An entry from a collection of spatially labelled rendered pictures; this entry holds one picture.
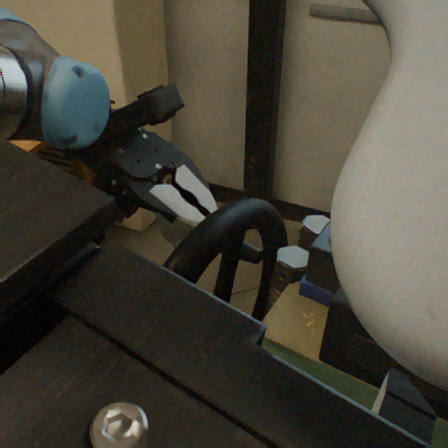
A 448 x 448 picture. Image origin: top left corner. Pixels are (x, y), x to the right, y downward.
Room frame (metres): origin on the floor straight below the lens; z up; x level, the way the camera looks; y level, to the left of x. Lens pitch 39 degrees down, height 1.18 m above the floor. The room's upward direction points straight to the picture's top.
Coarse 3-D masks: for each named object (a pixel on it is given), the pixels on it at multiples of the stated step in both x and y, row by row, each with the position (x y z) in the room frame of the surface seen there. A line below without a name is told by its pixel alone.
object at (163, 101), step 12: (144, 96) 0.43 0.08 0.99; (156, 96) 0.43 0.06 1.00; (168, 96) 0.44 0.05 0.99; (180, 96) 0.45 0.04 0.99; (120, 108) 0.44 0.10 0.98; (132, 108) 0.43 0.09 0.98; (144, 108) 0.42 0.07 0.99; (156, 108) 0.42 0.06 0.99; (168, 108) 0.43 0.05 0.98; (108, 120) 0.45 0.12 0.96; (120, 120) 0.44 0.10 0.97; (132, 120) 0.43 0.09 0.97; (144, 120) 0.42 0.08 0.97; (156, 120) 0.42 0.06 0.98; (108, 132) 0.45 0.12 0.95; (120, 132) 0.44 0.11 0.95
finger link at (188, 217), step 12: (156, 192) 0.41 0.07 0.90; (168, 192) 0.42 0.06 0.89; (168, 204) 0.40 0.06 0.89; (180, 204) 0.41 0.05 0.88; (180, 216) 0.40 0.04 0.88; (192, 216) 0.40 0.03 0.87; (204, 216) 0.41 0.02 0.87; (168, 228) 0.41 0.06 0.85; (180, 228) 0.40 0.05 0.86; (192, 228) 0.39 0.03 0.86; (168, 240) 0.41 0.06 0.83
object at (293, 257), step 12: (312, 216) 0.27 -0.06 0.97; (324, 216) 0.27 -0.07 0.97; (312, 228) 0.26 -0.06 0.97; (300, 240) 0.26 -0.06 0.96; (312, 240) 0.25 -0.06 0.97; (288, 252) 0.23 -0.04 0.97; (300, 252) 0.24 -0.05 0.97; (276, 264) 0.23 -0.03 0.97; (288, 264) 0.22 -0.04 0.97; (300, 264) 0.22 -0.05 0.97; (276, 276) 0.22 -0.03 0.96; (288, 276) 0.22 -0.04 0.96; (300, 276) 0.22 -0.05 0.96; (276, 288) 0.22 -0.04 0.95; (276, 300) 0.22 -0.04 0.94
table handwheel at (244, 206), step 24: (216, 216) 0.30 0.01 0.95; (240, 216) 0.31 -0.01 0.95; (264, 216) 0.33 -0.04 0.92; (192, 240) 0.27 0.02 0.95; (216, 240) 0.27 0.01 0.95; (240, 240) 0.31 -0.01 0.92; (264, 240) 0.37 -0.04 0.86; (168, 264) 0.25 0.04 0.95; (192, 264) 0.25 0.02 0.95; (264, 264) 0.39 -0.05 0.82; (216, 288) 0.30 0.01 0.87; (264, 288) 0.38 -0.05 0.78; (264, 312) 0.37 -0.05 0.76
